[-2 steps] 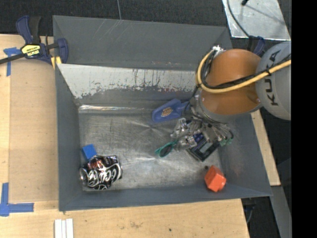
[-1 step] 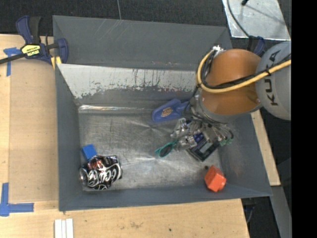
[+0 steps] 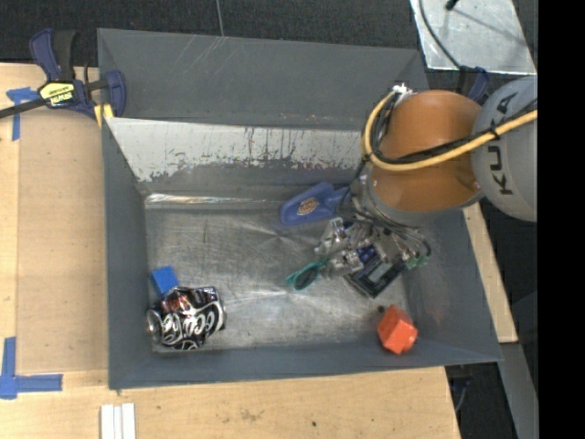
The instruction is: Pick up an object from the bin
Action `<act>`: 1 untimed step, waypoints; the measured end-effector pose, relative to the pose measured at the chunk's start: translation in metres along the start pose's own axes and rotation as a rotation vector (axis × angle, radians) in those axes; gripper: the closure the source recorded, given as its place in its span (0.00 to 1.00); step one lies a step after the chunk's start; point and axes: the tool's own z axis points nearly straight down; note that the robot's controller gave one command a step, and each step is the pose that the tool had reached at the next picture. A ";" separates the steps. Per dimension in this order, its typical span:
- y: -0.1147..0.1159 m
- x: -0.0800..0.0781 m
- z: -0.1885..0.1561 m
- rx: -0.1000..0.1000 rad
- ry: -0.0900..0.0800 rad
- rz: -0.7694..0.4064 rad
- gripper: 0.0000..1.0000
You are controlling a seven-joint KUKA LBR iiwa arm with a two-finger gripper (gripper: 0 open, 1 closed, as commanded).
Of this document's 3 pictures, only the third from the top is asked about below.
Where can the orange block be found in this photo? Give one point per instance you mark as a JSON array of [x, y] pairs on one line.
[[396, 329]]

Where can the grey metal bin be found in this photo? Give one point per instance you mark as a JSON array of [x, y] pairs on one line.
[[256, 254]]

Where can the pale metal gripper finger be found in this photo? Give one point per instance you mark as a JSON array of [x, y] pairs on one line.
[[343, 263], [332, 237]]

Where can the blue object with orange emblem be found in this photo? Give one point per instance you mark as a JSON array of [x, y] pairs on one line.
[[307, 206]]

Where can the crushed black drink can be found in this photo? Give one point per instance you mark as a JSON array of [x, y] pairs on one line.
[[187, 320]]

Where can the green sunglasses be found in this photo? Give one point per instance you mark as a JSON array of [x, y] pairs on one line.
[[305, 276]]

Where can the small blue block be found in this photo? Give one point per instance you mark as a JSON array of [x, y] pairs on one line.
[[164, 280]]

